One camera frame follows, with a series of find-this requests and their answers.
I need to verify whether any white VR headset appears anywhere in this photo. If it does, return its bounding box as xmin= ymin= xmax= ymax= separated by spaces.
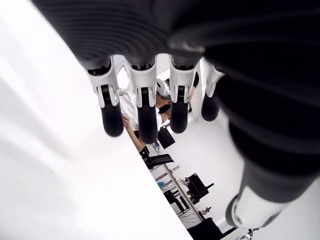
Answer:
xmin=155 ymin=78 xmax=172 ymax=99

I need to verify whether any black equipment stand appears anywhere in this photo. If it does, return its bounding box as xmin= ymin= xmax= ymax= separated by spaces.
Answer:
xmin=186 ymin=172 xmax=215 ymax=204

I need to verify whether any person in white shirt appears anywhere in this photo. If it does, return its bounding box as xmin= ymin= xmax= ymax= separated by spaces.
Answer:
xmin=121 ymin=77 xmax=201 ymax=151

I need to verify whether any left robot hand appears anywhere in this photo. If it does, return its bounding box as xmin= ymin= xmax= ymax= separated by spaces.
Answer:
xmin=29 ymin=0 xmax=320 ymax=229

